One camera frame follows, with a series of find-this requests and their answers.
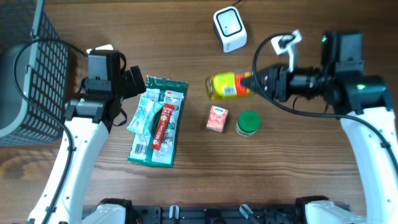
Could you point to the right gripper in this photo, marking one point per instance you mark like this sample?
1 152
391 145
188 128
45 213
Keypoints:
275 81

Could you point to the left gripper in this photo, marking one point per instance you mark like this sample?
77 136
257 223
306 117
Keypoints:
134 82

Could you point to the yellow Vim dish soap bottle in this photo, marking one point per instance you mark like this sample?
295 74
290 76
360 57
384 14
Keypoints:
227 85

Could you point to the red Nescafe sachet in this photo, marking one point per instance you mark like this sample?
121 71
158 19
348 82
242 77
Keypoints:
162 126

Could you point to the green lid jar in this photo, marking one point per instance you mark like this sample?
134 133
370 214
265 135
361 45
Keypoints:
248 123

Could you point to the orange Kleenex tissue pack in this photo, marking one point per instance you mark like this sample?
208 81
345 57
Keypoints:
217 119

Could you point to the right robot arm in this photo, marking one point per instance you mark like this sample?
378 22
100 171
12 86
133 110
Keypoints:
362 104

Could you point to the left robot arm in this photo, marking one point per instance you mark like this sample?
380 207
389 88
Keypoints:
89 117

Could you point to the white barcode scanner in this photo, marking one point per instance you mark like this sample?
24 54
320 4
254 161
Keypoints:
229 29

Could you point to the dark grey mesh basket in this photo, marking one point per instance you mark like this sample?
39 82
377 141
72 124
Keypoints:
34 75

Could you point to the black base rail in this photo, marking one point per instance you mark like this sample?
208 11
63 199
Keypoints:
283 213

